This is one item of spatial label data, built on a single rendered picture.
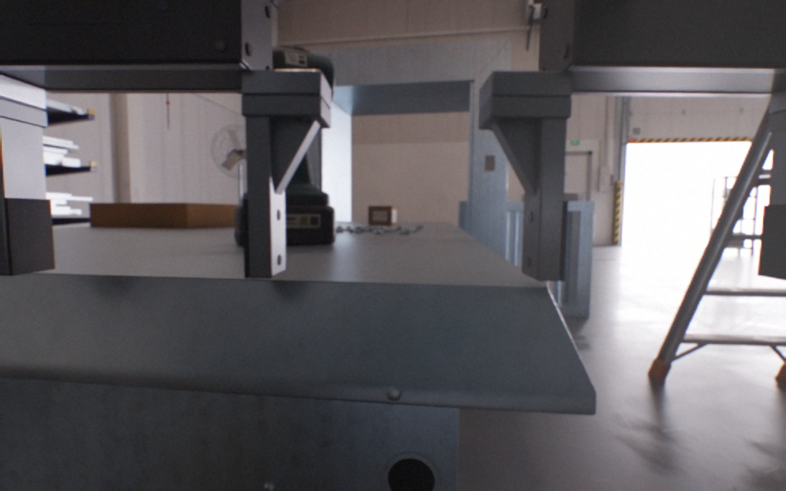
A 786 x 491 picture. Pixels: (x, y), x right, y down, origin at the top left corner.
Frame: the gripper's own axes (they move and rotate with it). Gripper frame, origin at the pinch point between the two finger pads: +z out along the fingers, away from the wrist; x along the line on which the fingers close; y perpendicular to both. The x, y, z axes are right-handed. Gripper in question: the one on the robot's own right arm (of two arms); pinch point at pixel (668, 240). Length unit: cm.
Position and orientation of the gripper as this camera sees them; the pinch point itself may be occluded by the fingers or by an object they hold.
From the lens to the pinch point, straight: 25.6
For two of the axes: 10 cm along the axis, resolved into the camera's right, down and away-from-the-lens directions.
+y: -0.1, 0.8, -10.0
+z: -0.1, 10.0, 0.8
